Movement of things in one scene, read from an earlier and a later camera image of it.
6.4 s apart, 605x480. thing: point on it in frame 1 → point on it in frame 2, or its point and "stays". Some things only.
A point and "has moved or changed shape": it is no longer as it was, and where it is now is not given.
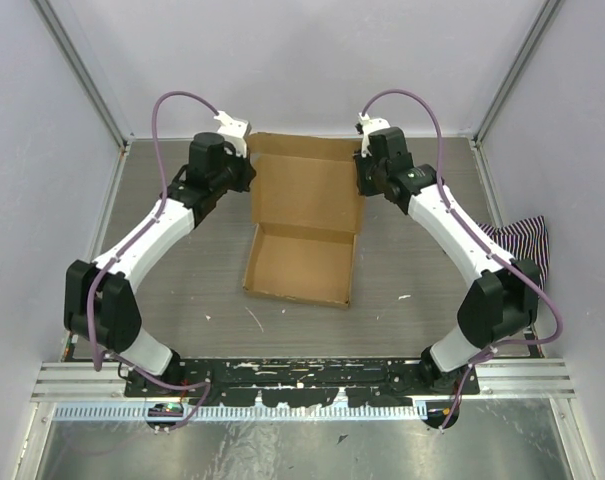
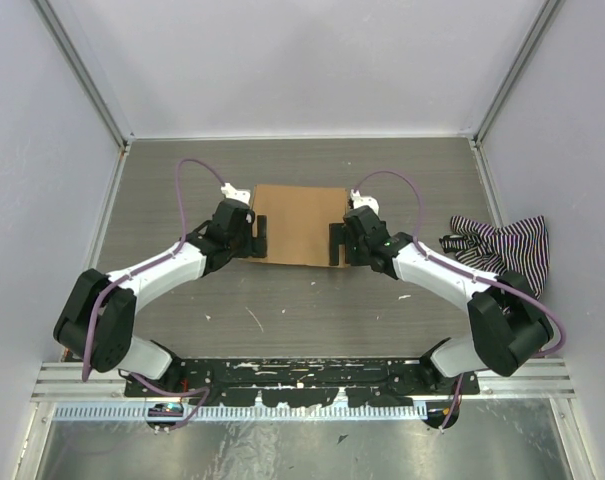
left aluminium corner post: [49, 15] stays
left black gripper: [248, 169] → [257, 246]
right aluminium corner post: [549, 9] stays
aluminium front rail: [525, 378] stays
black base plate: [312, 383] stays
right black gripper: [364, 188] → [340, 234]
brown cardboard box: [307, 214] has moved or changed shape
